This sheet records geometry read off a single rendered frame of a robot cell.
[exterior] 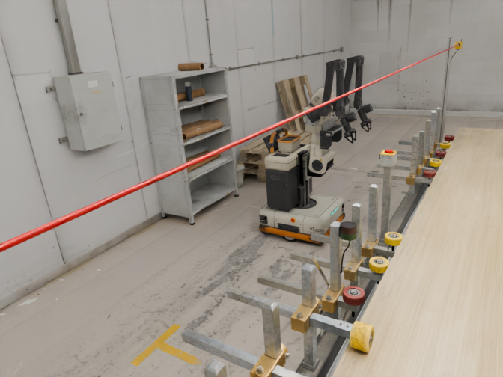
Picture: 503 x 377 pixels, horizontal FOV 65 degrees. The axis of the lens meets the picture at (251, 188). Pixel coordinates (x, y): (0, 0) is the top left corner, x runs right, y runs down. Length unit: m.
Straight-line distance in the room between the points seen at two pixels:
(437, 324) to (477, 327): 0.12
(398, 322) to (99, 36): 3.35
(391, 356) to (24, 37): 3.20
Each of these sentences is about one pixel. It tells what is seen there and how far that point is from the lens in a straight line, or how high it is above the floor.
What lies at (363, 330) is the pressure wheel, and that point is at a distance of 1.29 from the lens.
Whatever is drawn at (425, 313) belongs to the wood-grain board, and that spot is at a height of 0.90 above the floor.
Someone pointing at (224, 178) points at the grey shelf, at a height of 0.22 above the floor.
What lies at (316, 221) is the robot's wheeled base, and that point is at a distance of 3.53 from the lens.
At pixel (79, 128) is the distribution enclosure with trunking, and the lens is 3.50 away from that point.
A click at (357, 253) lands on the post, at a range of 1.80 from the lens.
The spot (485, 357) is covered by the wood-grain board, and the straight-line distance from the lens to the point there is 1.41.
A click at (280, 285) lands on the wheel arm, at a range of 1.68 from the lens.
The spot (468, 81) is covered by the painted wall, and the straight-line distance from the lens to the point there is 9.27.
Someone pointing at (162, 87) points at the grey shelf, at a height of 1.44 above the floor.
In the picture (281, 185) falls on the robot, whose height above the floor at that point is 0.56.
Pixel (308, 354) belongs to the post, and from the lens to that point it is 1.51.
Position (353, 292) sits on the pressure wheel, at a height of 0.91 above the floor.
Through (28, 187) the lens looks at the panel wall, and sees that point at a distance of 3.57.
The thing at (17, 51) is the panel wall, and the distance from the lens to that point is 3.53.
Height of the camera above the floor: 1.81
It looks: 21 degrees down
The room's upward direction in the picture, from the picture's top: 4 degrees counter-clockwise
